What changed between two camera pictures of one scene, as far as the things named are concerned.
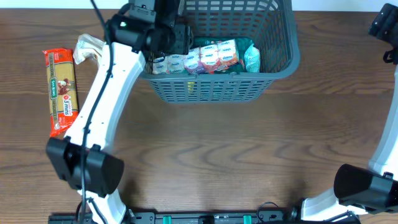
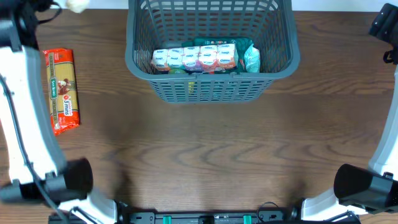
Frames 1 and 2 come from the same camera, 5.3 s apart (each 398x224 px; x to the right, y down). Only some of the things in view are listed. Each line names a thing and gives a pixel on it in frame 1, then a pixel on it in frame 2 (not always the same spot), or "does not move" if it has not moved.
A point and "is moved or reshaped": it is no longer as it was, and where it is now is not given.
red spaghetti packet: (62, 91) does not move
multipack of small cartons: (214, 56) is moved or reshaped
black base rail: (202, 216) does not move
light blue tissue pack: (252, 59) does not move
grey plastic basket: (272, 26) does not move
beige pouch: (87, 44) → (78, 6)
